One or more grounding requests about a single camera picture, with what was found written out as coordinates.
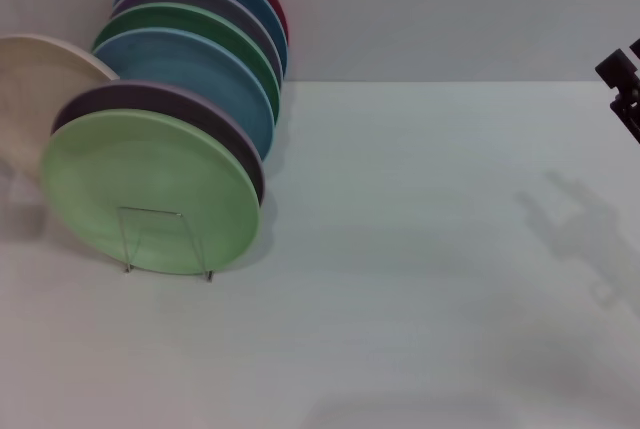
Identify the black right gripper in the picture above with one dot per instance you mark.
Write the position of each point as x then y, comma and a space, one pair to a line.
631, 114

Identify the beige plate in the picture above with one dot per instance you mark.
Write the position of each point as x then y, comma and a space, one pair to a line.
30, 99

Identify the purple plate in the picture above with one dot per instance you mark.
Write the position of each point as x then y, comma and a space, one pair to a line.
150, 96

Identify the light blue plate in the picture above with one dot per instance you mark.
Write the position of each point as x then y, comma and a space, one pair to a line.
200, 69

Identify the dark green plate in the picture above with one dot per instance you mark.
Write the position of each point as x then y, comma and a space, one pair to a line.
175, 16

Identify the light green plate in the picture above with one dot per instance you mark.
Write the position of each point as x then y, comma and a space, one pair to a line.
150, 174

